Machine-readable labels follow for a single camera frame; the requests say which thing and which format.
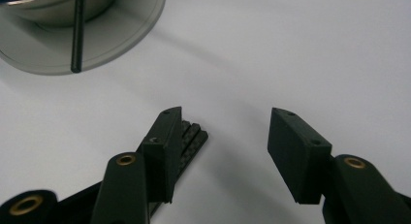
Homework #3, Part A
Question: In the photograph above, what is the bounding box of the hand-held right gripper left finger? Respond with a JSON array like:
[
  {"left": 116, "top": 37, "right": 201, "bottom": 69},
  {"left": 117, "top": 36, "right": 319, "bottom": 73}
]
[{"left": 141, "top": 106, "right": 183, "bottom": 205}]

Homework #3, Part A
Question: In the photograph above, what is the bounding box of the slim black chopstick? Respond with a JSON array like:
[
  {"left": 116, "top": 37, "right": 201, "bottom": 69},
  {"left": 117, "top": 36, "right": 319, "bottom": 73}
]
[{"left": 70, "top": 0, "right": 87, "bottom": 74}]

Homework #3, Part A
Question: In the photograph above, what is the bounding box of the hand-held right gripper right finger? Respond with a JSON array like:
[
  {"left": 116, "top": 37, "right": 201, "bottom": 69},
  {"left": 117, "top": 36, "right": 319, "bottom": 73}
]
[{"left": 267, "top": 107, "right": 333, "bottom": 206}]

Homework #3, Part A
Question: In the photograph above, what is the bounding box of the shiny steel bowl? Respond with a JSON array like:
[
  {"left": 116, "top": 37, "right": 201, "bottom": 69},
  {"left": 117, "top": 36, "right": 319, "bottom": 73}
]
[{"left": 0, "top": 0, "right": 118, "bottom": 28}]

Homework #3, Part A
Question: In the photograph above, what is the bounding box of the round grey plate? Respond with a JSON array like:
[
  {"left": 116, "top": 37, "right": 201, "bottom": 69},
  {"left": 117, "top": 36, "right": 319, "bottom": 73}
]
[{"left": 0, "top": 0, "right": 167, "bottom": 77}]

